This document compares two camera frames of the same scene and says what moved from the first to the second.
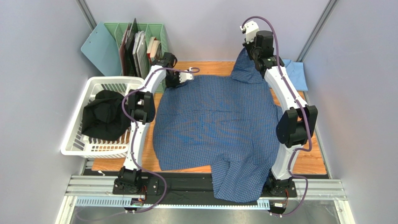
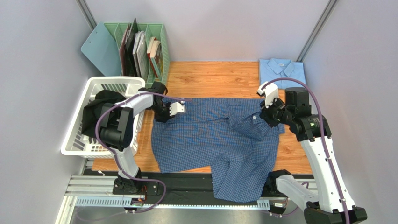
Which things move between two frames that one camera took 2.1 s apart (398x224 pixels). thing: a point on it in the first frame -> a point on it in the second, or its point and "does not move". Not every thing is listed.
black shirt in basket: (104, 117) does not move
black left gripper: (174, 85) -> (164, 119)
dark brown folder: (122, 52) does not move
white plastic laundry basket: (76, 143) does not move
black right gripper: (252, 51) -> (268, 115)
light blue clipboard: (102, 51) does not move
